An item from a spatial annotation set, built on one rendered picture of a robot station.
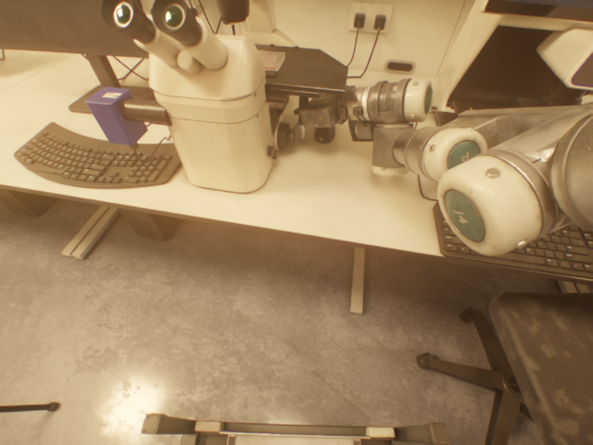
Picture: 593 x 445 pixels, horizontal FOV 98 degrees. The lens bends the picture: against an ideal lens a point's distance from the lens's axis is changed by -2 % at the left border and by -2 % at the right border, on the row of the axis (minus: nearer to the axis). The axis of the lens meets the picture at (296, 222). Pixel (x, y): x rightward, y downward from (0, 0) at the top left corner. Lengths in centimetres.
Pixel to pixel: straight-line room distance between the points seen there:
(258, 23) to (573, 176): 78
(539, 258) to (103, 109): 88
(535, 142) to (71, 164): 90
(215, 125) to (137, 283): 112
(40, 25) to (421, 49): 120
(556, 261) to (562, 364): 35
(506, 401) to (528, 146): 109
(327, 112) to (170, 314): 110
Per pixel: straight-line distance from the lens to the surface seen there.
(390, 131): 58
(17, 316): 179
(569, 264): 73
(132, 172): 77
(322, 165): 72
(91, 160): 87
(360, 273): 135
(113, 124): 65
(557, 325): 104
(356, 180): 69
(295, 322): 126
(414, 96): 59
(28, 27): 113
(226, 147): 56
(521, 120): 45
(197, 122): 56
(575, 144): 27
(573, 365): 101
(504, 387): 131
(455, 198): 30
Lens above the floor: 120
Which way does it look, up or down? 51 degrees down
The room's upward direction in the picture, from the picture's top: 1 degrees clockwise
